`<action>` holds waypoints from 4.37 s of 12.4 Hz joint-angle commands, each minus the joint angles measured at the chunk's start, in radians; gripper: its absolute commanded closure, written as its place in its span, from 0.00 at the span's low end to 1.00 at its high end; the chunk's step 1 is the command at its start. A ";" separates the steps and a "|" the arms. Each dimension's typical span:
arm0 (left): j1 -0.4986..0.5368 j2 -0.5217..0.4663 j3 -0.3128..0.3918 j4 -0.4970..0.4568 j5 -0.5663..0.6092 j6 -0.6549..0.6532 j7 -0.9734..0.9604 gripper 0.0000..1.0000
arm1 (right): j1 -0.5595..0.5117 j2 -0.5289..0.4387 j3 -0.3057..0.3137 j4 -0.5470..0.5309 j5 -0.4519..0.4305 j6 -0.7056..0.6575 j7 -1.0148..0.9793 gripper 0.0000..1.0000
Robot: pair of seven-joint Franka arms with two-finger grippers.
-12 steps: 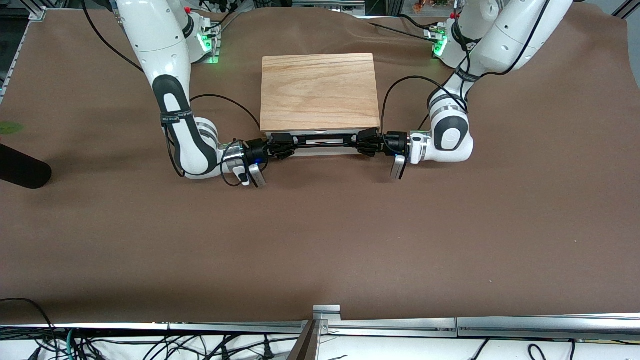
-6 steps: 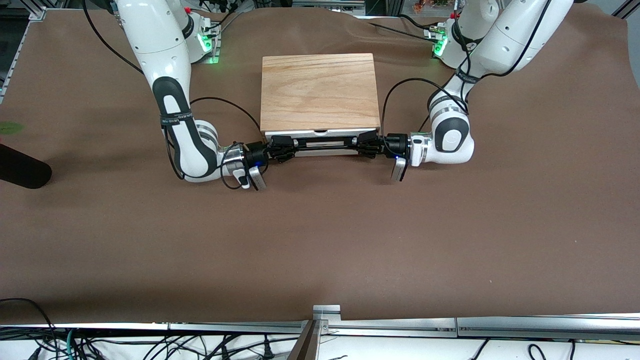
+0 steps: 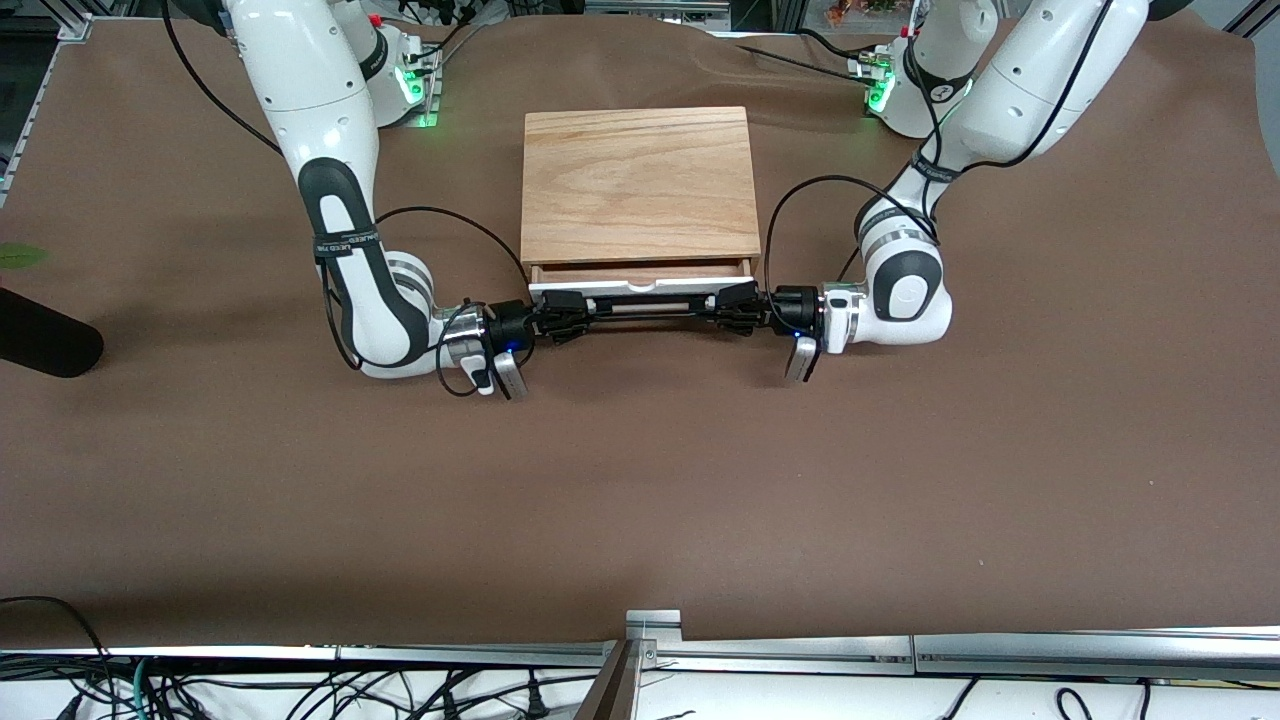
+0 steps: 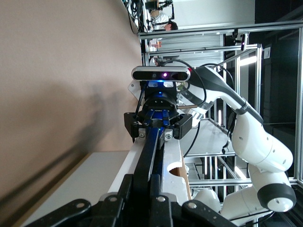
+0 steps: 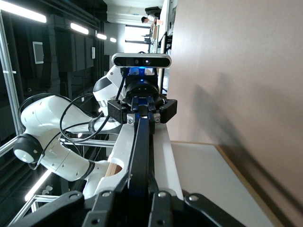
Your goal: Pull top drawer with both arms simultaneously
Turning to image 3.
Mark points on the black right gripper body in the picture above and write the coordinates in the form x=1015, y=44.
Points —
x=511, y=322

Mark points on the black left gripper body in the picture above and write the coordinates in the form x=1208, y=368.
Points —
x=792, y=305

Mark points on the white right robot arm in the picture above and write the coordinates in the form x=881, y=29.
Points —
x=320, y=100

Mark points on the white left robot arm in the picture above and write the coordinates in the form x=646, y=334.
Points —
x=1030, y=70

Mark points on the wooden drawer cabinet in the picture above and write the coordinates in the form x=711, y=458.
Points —
x=640, y=180

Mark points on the brown table cloth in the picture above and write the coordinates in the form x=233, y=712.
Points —
x=640, y=500

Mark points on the black ribbed cylinder vase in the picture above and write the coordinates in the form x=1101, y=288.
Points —
x=45, y=335

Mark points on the green artificial leaf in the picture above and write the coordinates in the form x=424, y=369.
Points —
x=20, y=257

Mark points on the metal base plate green light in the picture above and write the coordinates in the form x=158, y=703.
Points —
x=425, y=95
x=880, y=85

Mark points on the aluminium centre post bracket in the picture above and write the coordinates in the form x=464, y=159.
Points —
x=650, y=630

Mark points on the aluminium table frame rail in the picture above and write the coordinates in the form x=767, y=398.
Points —
x=1000, y=655
x=300, y=654

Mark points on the aluminium side frame rail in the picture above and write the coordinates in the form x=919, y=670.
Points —
x=45, y=85

